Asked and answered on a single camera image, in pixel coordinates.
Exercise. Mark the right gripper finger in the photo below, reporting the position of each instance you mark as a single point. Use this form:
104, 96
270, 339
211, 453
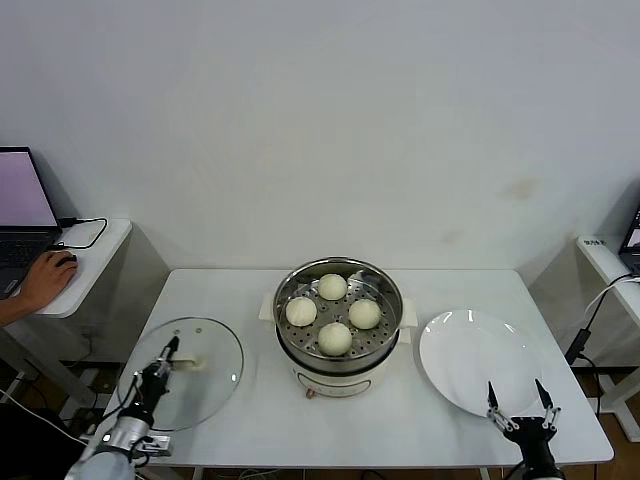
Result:
495, 407
550, 407

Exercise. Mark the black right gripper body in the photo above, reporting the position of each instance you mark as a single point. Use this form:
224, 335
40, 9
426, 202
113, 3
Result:
532, 440

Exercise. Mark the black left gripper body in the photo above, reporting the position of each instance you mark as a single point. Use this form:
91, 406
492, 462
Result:
150, 387

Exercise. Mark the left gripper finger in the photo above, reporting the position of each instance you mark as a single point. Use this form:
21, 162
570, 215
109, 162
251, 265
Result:
161, 365
172, 350

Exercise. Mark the round glass pot lid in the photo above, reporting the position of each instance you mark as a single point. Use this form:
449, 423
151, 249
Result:
210, 390

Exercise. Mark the white steamed baozi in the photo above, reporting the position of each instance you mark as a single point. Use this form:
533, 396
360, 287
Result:
363, 313
332, 286
301, 310
335, 338

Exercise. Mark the person's bare forearm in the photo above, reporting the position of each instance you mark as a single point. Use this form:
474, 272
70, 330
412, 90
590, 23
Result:
10, 312

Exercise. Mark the stainless steel steamer basket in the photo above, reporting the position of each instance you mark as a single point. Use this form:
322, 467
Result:
385, 300

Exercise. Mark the person's bare hand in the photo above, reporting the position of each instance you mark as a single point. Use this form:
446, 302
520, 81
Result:
47, 282

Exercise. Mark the white round plate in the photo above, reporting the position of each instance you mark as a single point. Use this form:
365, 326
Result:
475, 355

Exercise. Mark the white rounded side table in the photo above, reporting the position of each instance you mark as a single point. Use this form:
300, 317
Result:
100, 250

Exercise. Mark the black computer mouse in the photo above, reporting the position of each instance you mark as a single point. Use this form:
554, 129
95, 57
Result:
72, 256

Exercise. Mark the white labelled side table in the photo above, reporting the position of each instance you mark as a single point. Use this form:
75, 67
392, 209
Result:
600, 255

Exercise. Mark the dark laptop with lit screen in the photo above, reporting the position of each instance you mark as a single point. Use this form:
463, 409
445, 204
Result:
20, 250

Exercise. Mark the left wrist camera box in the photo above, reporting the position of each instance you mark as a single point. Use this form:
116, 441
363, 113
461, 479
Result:
157, 444

